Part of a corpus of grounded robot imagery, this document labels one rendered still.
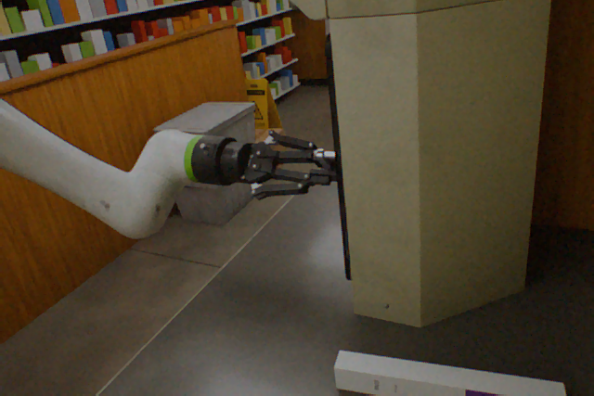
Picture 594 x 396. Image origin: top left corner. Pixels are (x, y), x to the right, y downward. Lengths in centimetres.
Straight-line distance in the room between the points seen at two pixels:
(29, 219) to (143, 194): 184
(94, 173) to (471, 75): 63
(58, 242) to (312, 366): 221
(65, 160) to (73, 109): 191
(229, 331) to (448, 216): 40
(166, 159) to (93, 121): 198
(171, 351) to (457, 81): 59
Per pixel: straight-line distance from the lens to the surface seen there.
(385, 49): 62
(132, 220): 88
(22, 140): 93
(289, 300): 88
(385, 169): 67
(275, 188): 82
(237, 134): 315
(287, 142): 85
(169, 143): 94
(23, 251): 272
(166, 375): 80
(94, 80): 290
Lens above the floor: 148
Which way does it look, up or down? 24 degrees down
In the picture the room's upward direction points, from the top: 8 degrees counter-clockwise
